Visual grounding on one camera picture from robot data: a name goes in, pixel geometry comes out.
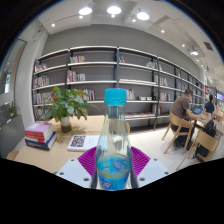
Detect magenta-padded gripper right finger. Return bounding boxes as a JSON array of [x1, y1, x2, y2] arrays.
[[128, 145, 172, 189]]

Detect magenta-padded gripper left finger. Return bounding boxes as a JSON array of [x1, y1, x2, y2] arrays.
[[55, 146, 101, 190]]

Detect clear bottle with cyan cap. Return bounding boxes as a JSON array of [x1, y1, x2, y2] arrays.
[[94, 87, 133, 192]]

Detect white booklet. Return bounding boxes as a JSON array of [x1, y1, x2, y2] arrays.
[[66, 134, 101, 152]]

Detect thick dark blue book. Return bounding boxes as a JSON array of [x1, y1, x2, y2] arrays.
[[24, 132, 58, 151]]

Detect red book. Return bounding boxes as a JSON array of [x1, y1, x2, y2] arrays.
[[24, 129, 54, 143]]

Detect pink book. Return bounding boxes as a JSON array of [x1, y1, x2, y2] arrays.
[[24, 121, 54, 135]]

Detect green potted plant, white pot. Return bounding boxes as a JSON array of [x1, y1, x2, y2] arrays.
[[46, 86, 101, 134]]

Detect person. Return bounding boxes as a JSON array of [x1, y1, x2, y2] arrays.
[[170, 88, 201, 148], [204, 94, 217, 114]]

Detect black backpack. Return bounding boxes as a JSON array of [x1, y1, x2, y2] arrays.
[[196, 119, 217, 158]]

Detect open laptop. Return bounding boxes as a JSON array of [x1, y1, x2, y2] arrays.
[[192, 105, 204, 116]]

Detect leafy plant by window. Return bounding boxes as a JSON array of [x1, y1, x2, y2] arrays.
[[7, 101, 19, 118]]

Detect ceiling lights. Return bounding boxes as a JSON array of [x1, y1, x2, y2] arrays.
[[49, 4, 201, 58]]

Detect wooden frame chair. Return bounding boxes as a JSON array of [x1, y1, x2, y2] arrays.
[[175, 128, 221, 171], [162, 111, 194, 154]]

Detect grey wall shelf unit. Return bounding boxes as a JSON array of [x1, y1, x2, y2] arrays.
[[31, 45, 206, 131]]

